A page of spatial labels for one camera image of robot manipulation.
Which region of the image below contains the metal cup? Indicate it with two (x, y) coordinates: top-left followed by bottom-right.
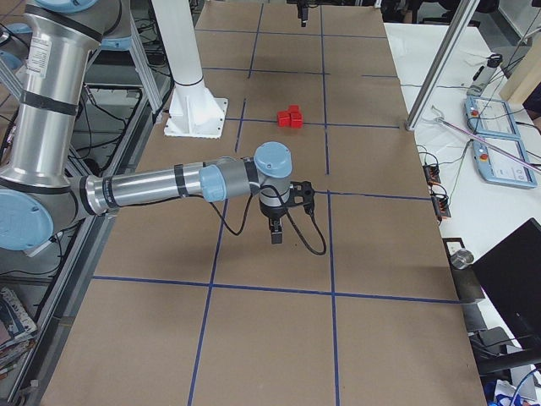
(450, 248), (474, 270)

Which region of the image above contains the long grabber stick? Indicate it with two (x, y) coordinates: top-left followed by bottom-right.
(426, 103), (541, 173)

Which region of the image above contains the stack of magazines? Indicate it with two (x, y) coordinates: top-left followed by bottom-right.
(1, 287), (37, 379)

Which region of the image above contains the teach pendant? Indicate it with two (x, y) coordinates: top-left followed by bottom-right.
(465, 96), (520, 138)
(473, 136), (538, 189)

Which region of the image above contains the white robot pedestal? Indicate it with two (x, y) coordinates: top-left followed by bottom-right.
(152, 0), (228, 139)

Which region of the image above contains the upper teach pendant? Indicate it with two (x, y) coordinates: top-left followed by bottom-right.
(465, 96), (520, 138)

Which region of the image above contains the black monitor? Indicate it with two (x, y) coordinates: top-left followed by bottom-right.
(473, 218), (540, 348)

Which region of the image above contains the aluminium frame post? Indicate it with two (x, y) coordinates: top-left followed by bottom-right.
(405, 0), (480, 131)

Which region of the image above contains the lower teach pendant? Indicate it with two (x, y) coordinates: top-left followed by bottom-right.
(473, 136), (538, 189)

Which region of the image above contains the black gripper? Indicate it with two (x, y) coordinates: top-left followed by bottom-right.
(260, 202), (287, 244)

